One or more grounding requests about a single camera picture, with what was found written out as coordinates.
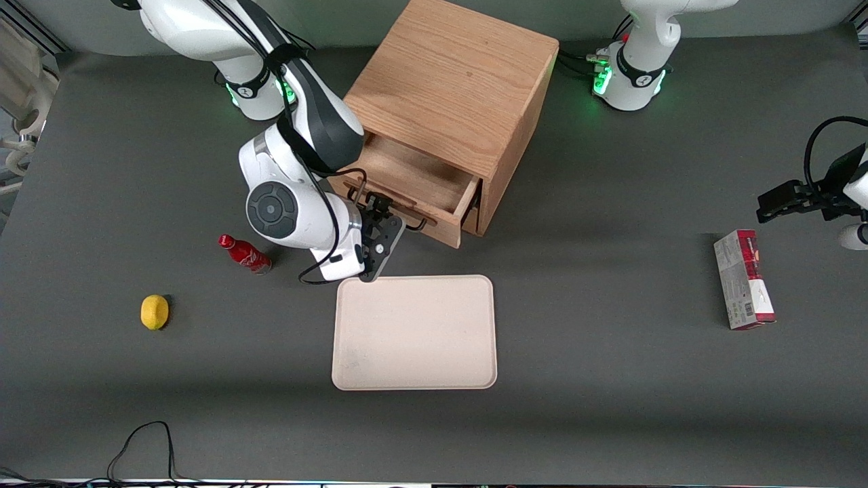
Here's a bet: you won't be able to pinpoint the beige rectangular tray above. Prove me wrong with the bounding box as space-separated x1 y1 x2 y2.
332 274 498 391

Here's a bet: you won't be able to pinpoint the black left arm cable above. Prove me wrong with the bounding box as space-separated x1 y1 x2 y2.
804 117 868 197

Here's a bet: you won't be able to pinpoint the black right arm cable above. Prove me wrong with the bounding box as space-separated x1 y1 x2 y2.
203 0 370 285

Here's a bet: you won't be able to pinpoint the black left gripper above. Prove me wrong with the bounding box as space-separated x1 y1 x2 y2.
757 144 867 223

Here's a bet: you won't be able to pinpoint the red cola bottle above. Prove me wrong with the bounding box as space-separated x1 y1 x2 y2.
218 234 273 275

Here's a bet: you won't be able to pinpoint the yellow lemon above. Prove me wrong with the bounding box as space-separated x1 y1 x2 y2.
140 294 170 331

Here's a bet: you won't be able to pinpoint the black looped table cable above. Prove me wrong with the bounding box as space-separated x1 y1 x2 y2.
107 421 204 485

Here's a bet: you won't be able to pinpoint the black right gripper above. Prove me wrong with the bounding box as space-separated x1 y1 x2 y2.
358 193 394 245

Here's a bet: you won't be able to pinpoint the red and grey carton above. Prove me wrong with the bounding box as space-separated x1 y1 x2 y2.
713 229 777 331

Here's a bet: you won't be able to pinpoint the wooden drawer with wide front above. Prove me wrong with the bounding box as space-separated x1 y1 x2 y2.
329 132 482 249

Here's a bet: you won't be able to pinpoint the black base cables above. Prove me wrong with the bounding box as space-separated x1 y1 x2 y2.
278 27 317 52
556 14 635 79

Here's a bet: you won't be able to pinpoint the oak wooden drawer cabinet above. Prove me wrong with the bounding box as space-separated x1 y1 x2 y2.
342 0 560 237

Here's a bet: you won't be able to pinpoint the black right base cables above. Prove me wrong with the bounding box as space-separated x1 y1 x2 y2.
278 27 317 52

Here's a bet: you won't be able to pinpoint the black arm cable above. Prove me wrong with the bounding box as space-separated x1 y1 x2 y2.
804 117 868 197
203 0 370 285

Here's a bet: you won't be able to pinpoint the black left base cables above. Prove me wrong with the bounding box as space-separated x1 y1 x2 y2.
556 14 635 79

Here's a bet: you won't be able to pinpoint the aluminium background rail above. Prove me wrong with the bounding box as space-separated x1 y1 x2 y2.
17 0 72 54

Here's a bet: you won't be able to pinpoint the white background frame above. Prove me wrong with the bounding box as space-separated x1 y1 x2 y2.
0 17 60 197

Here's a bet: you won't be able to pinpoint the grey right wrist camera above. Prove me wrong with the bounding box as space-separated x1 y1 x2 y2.
358 216 406 283

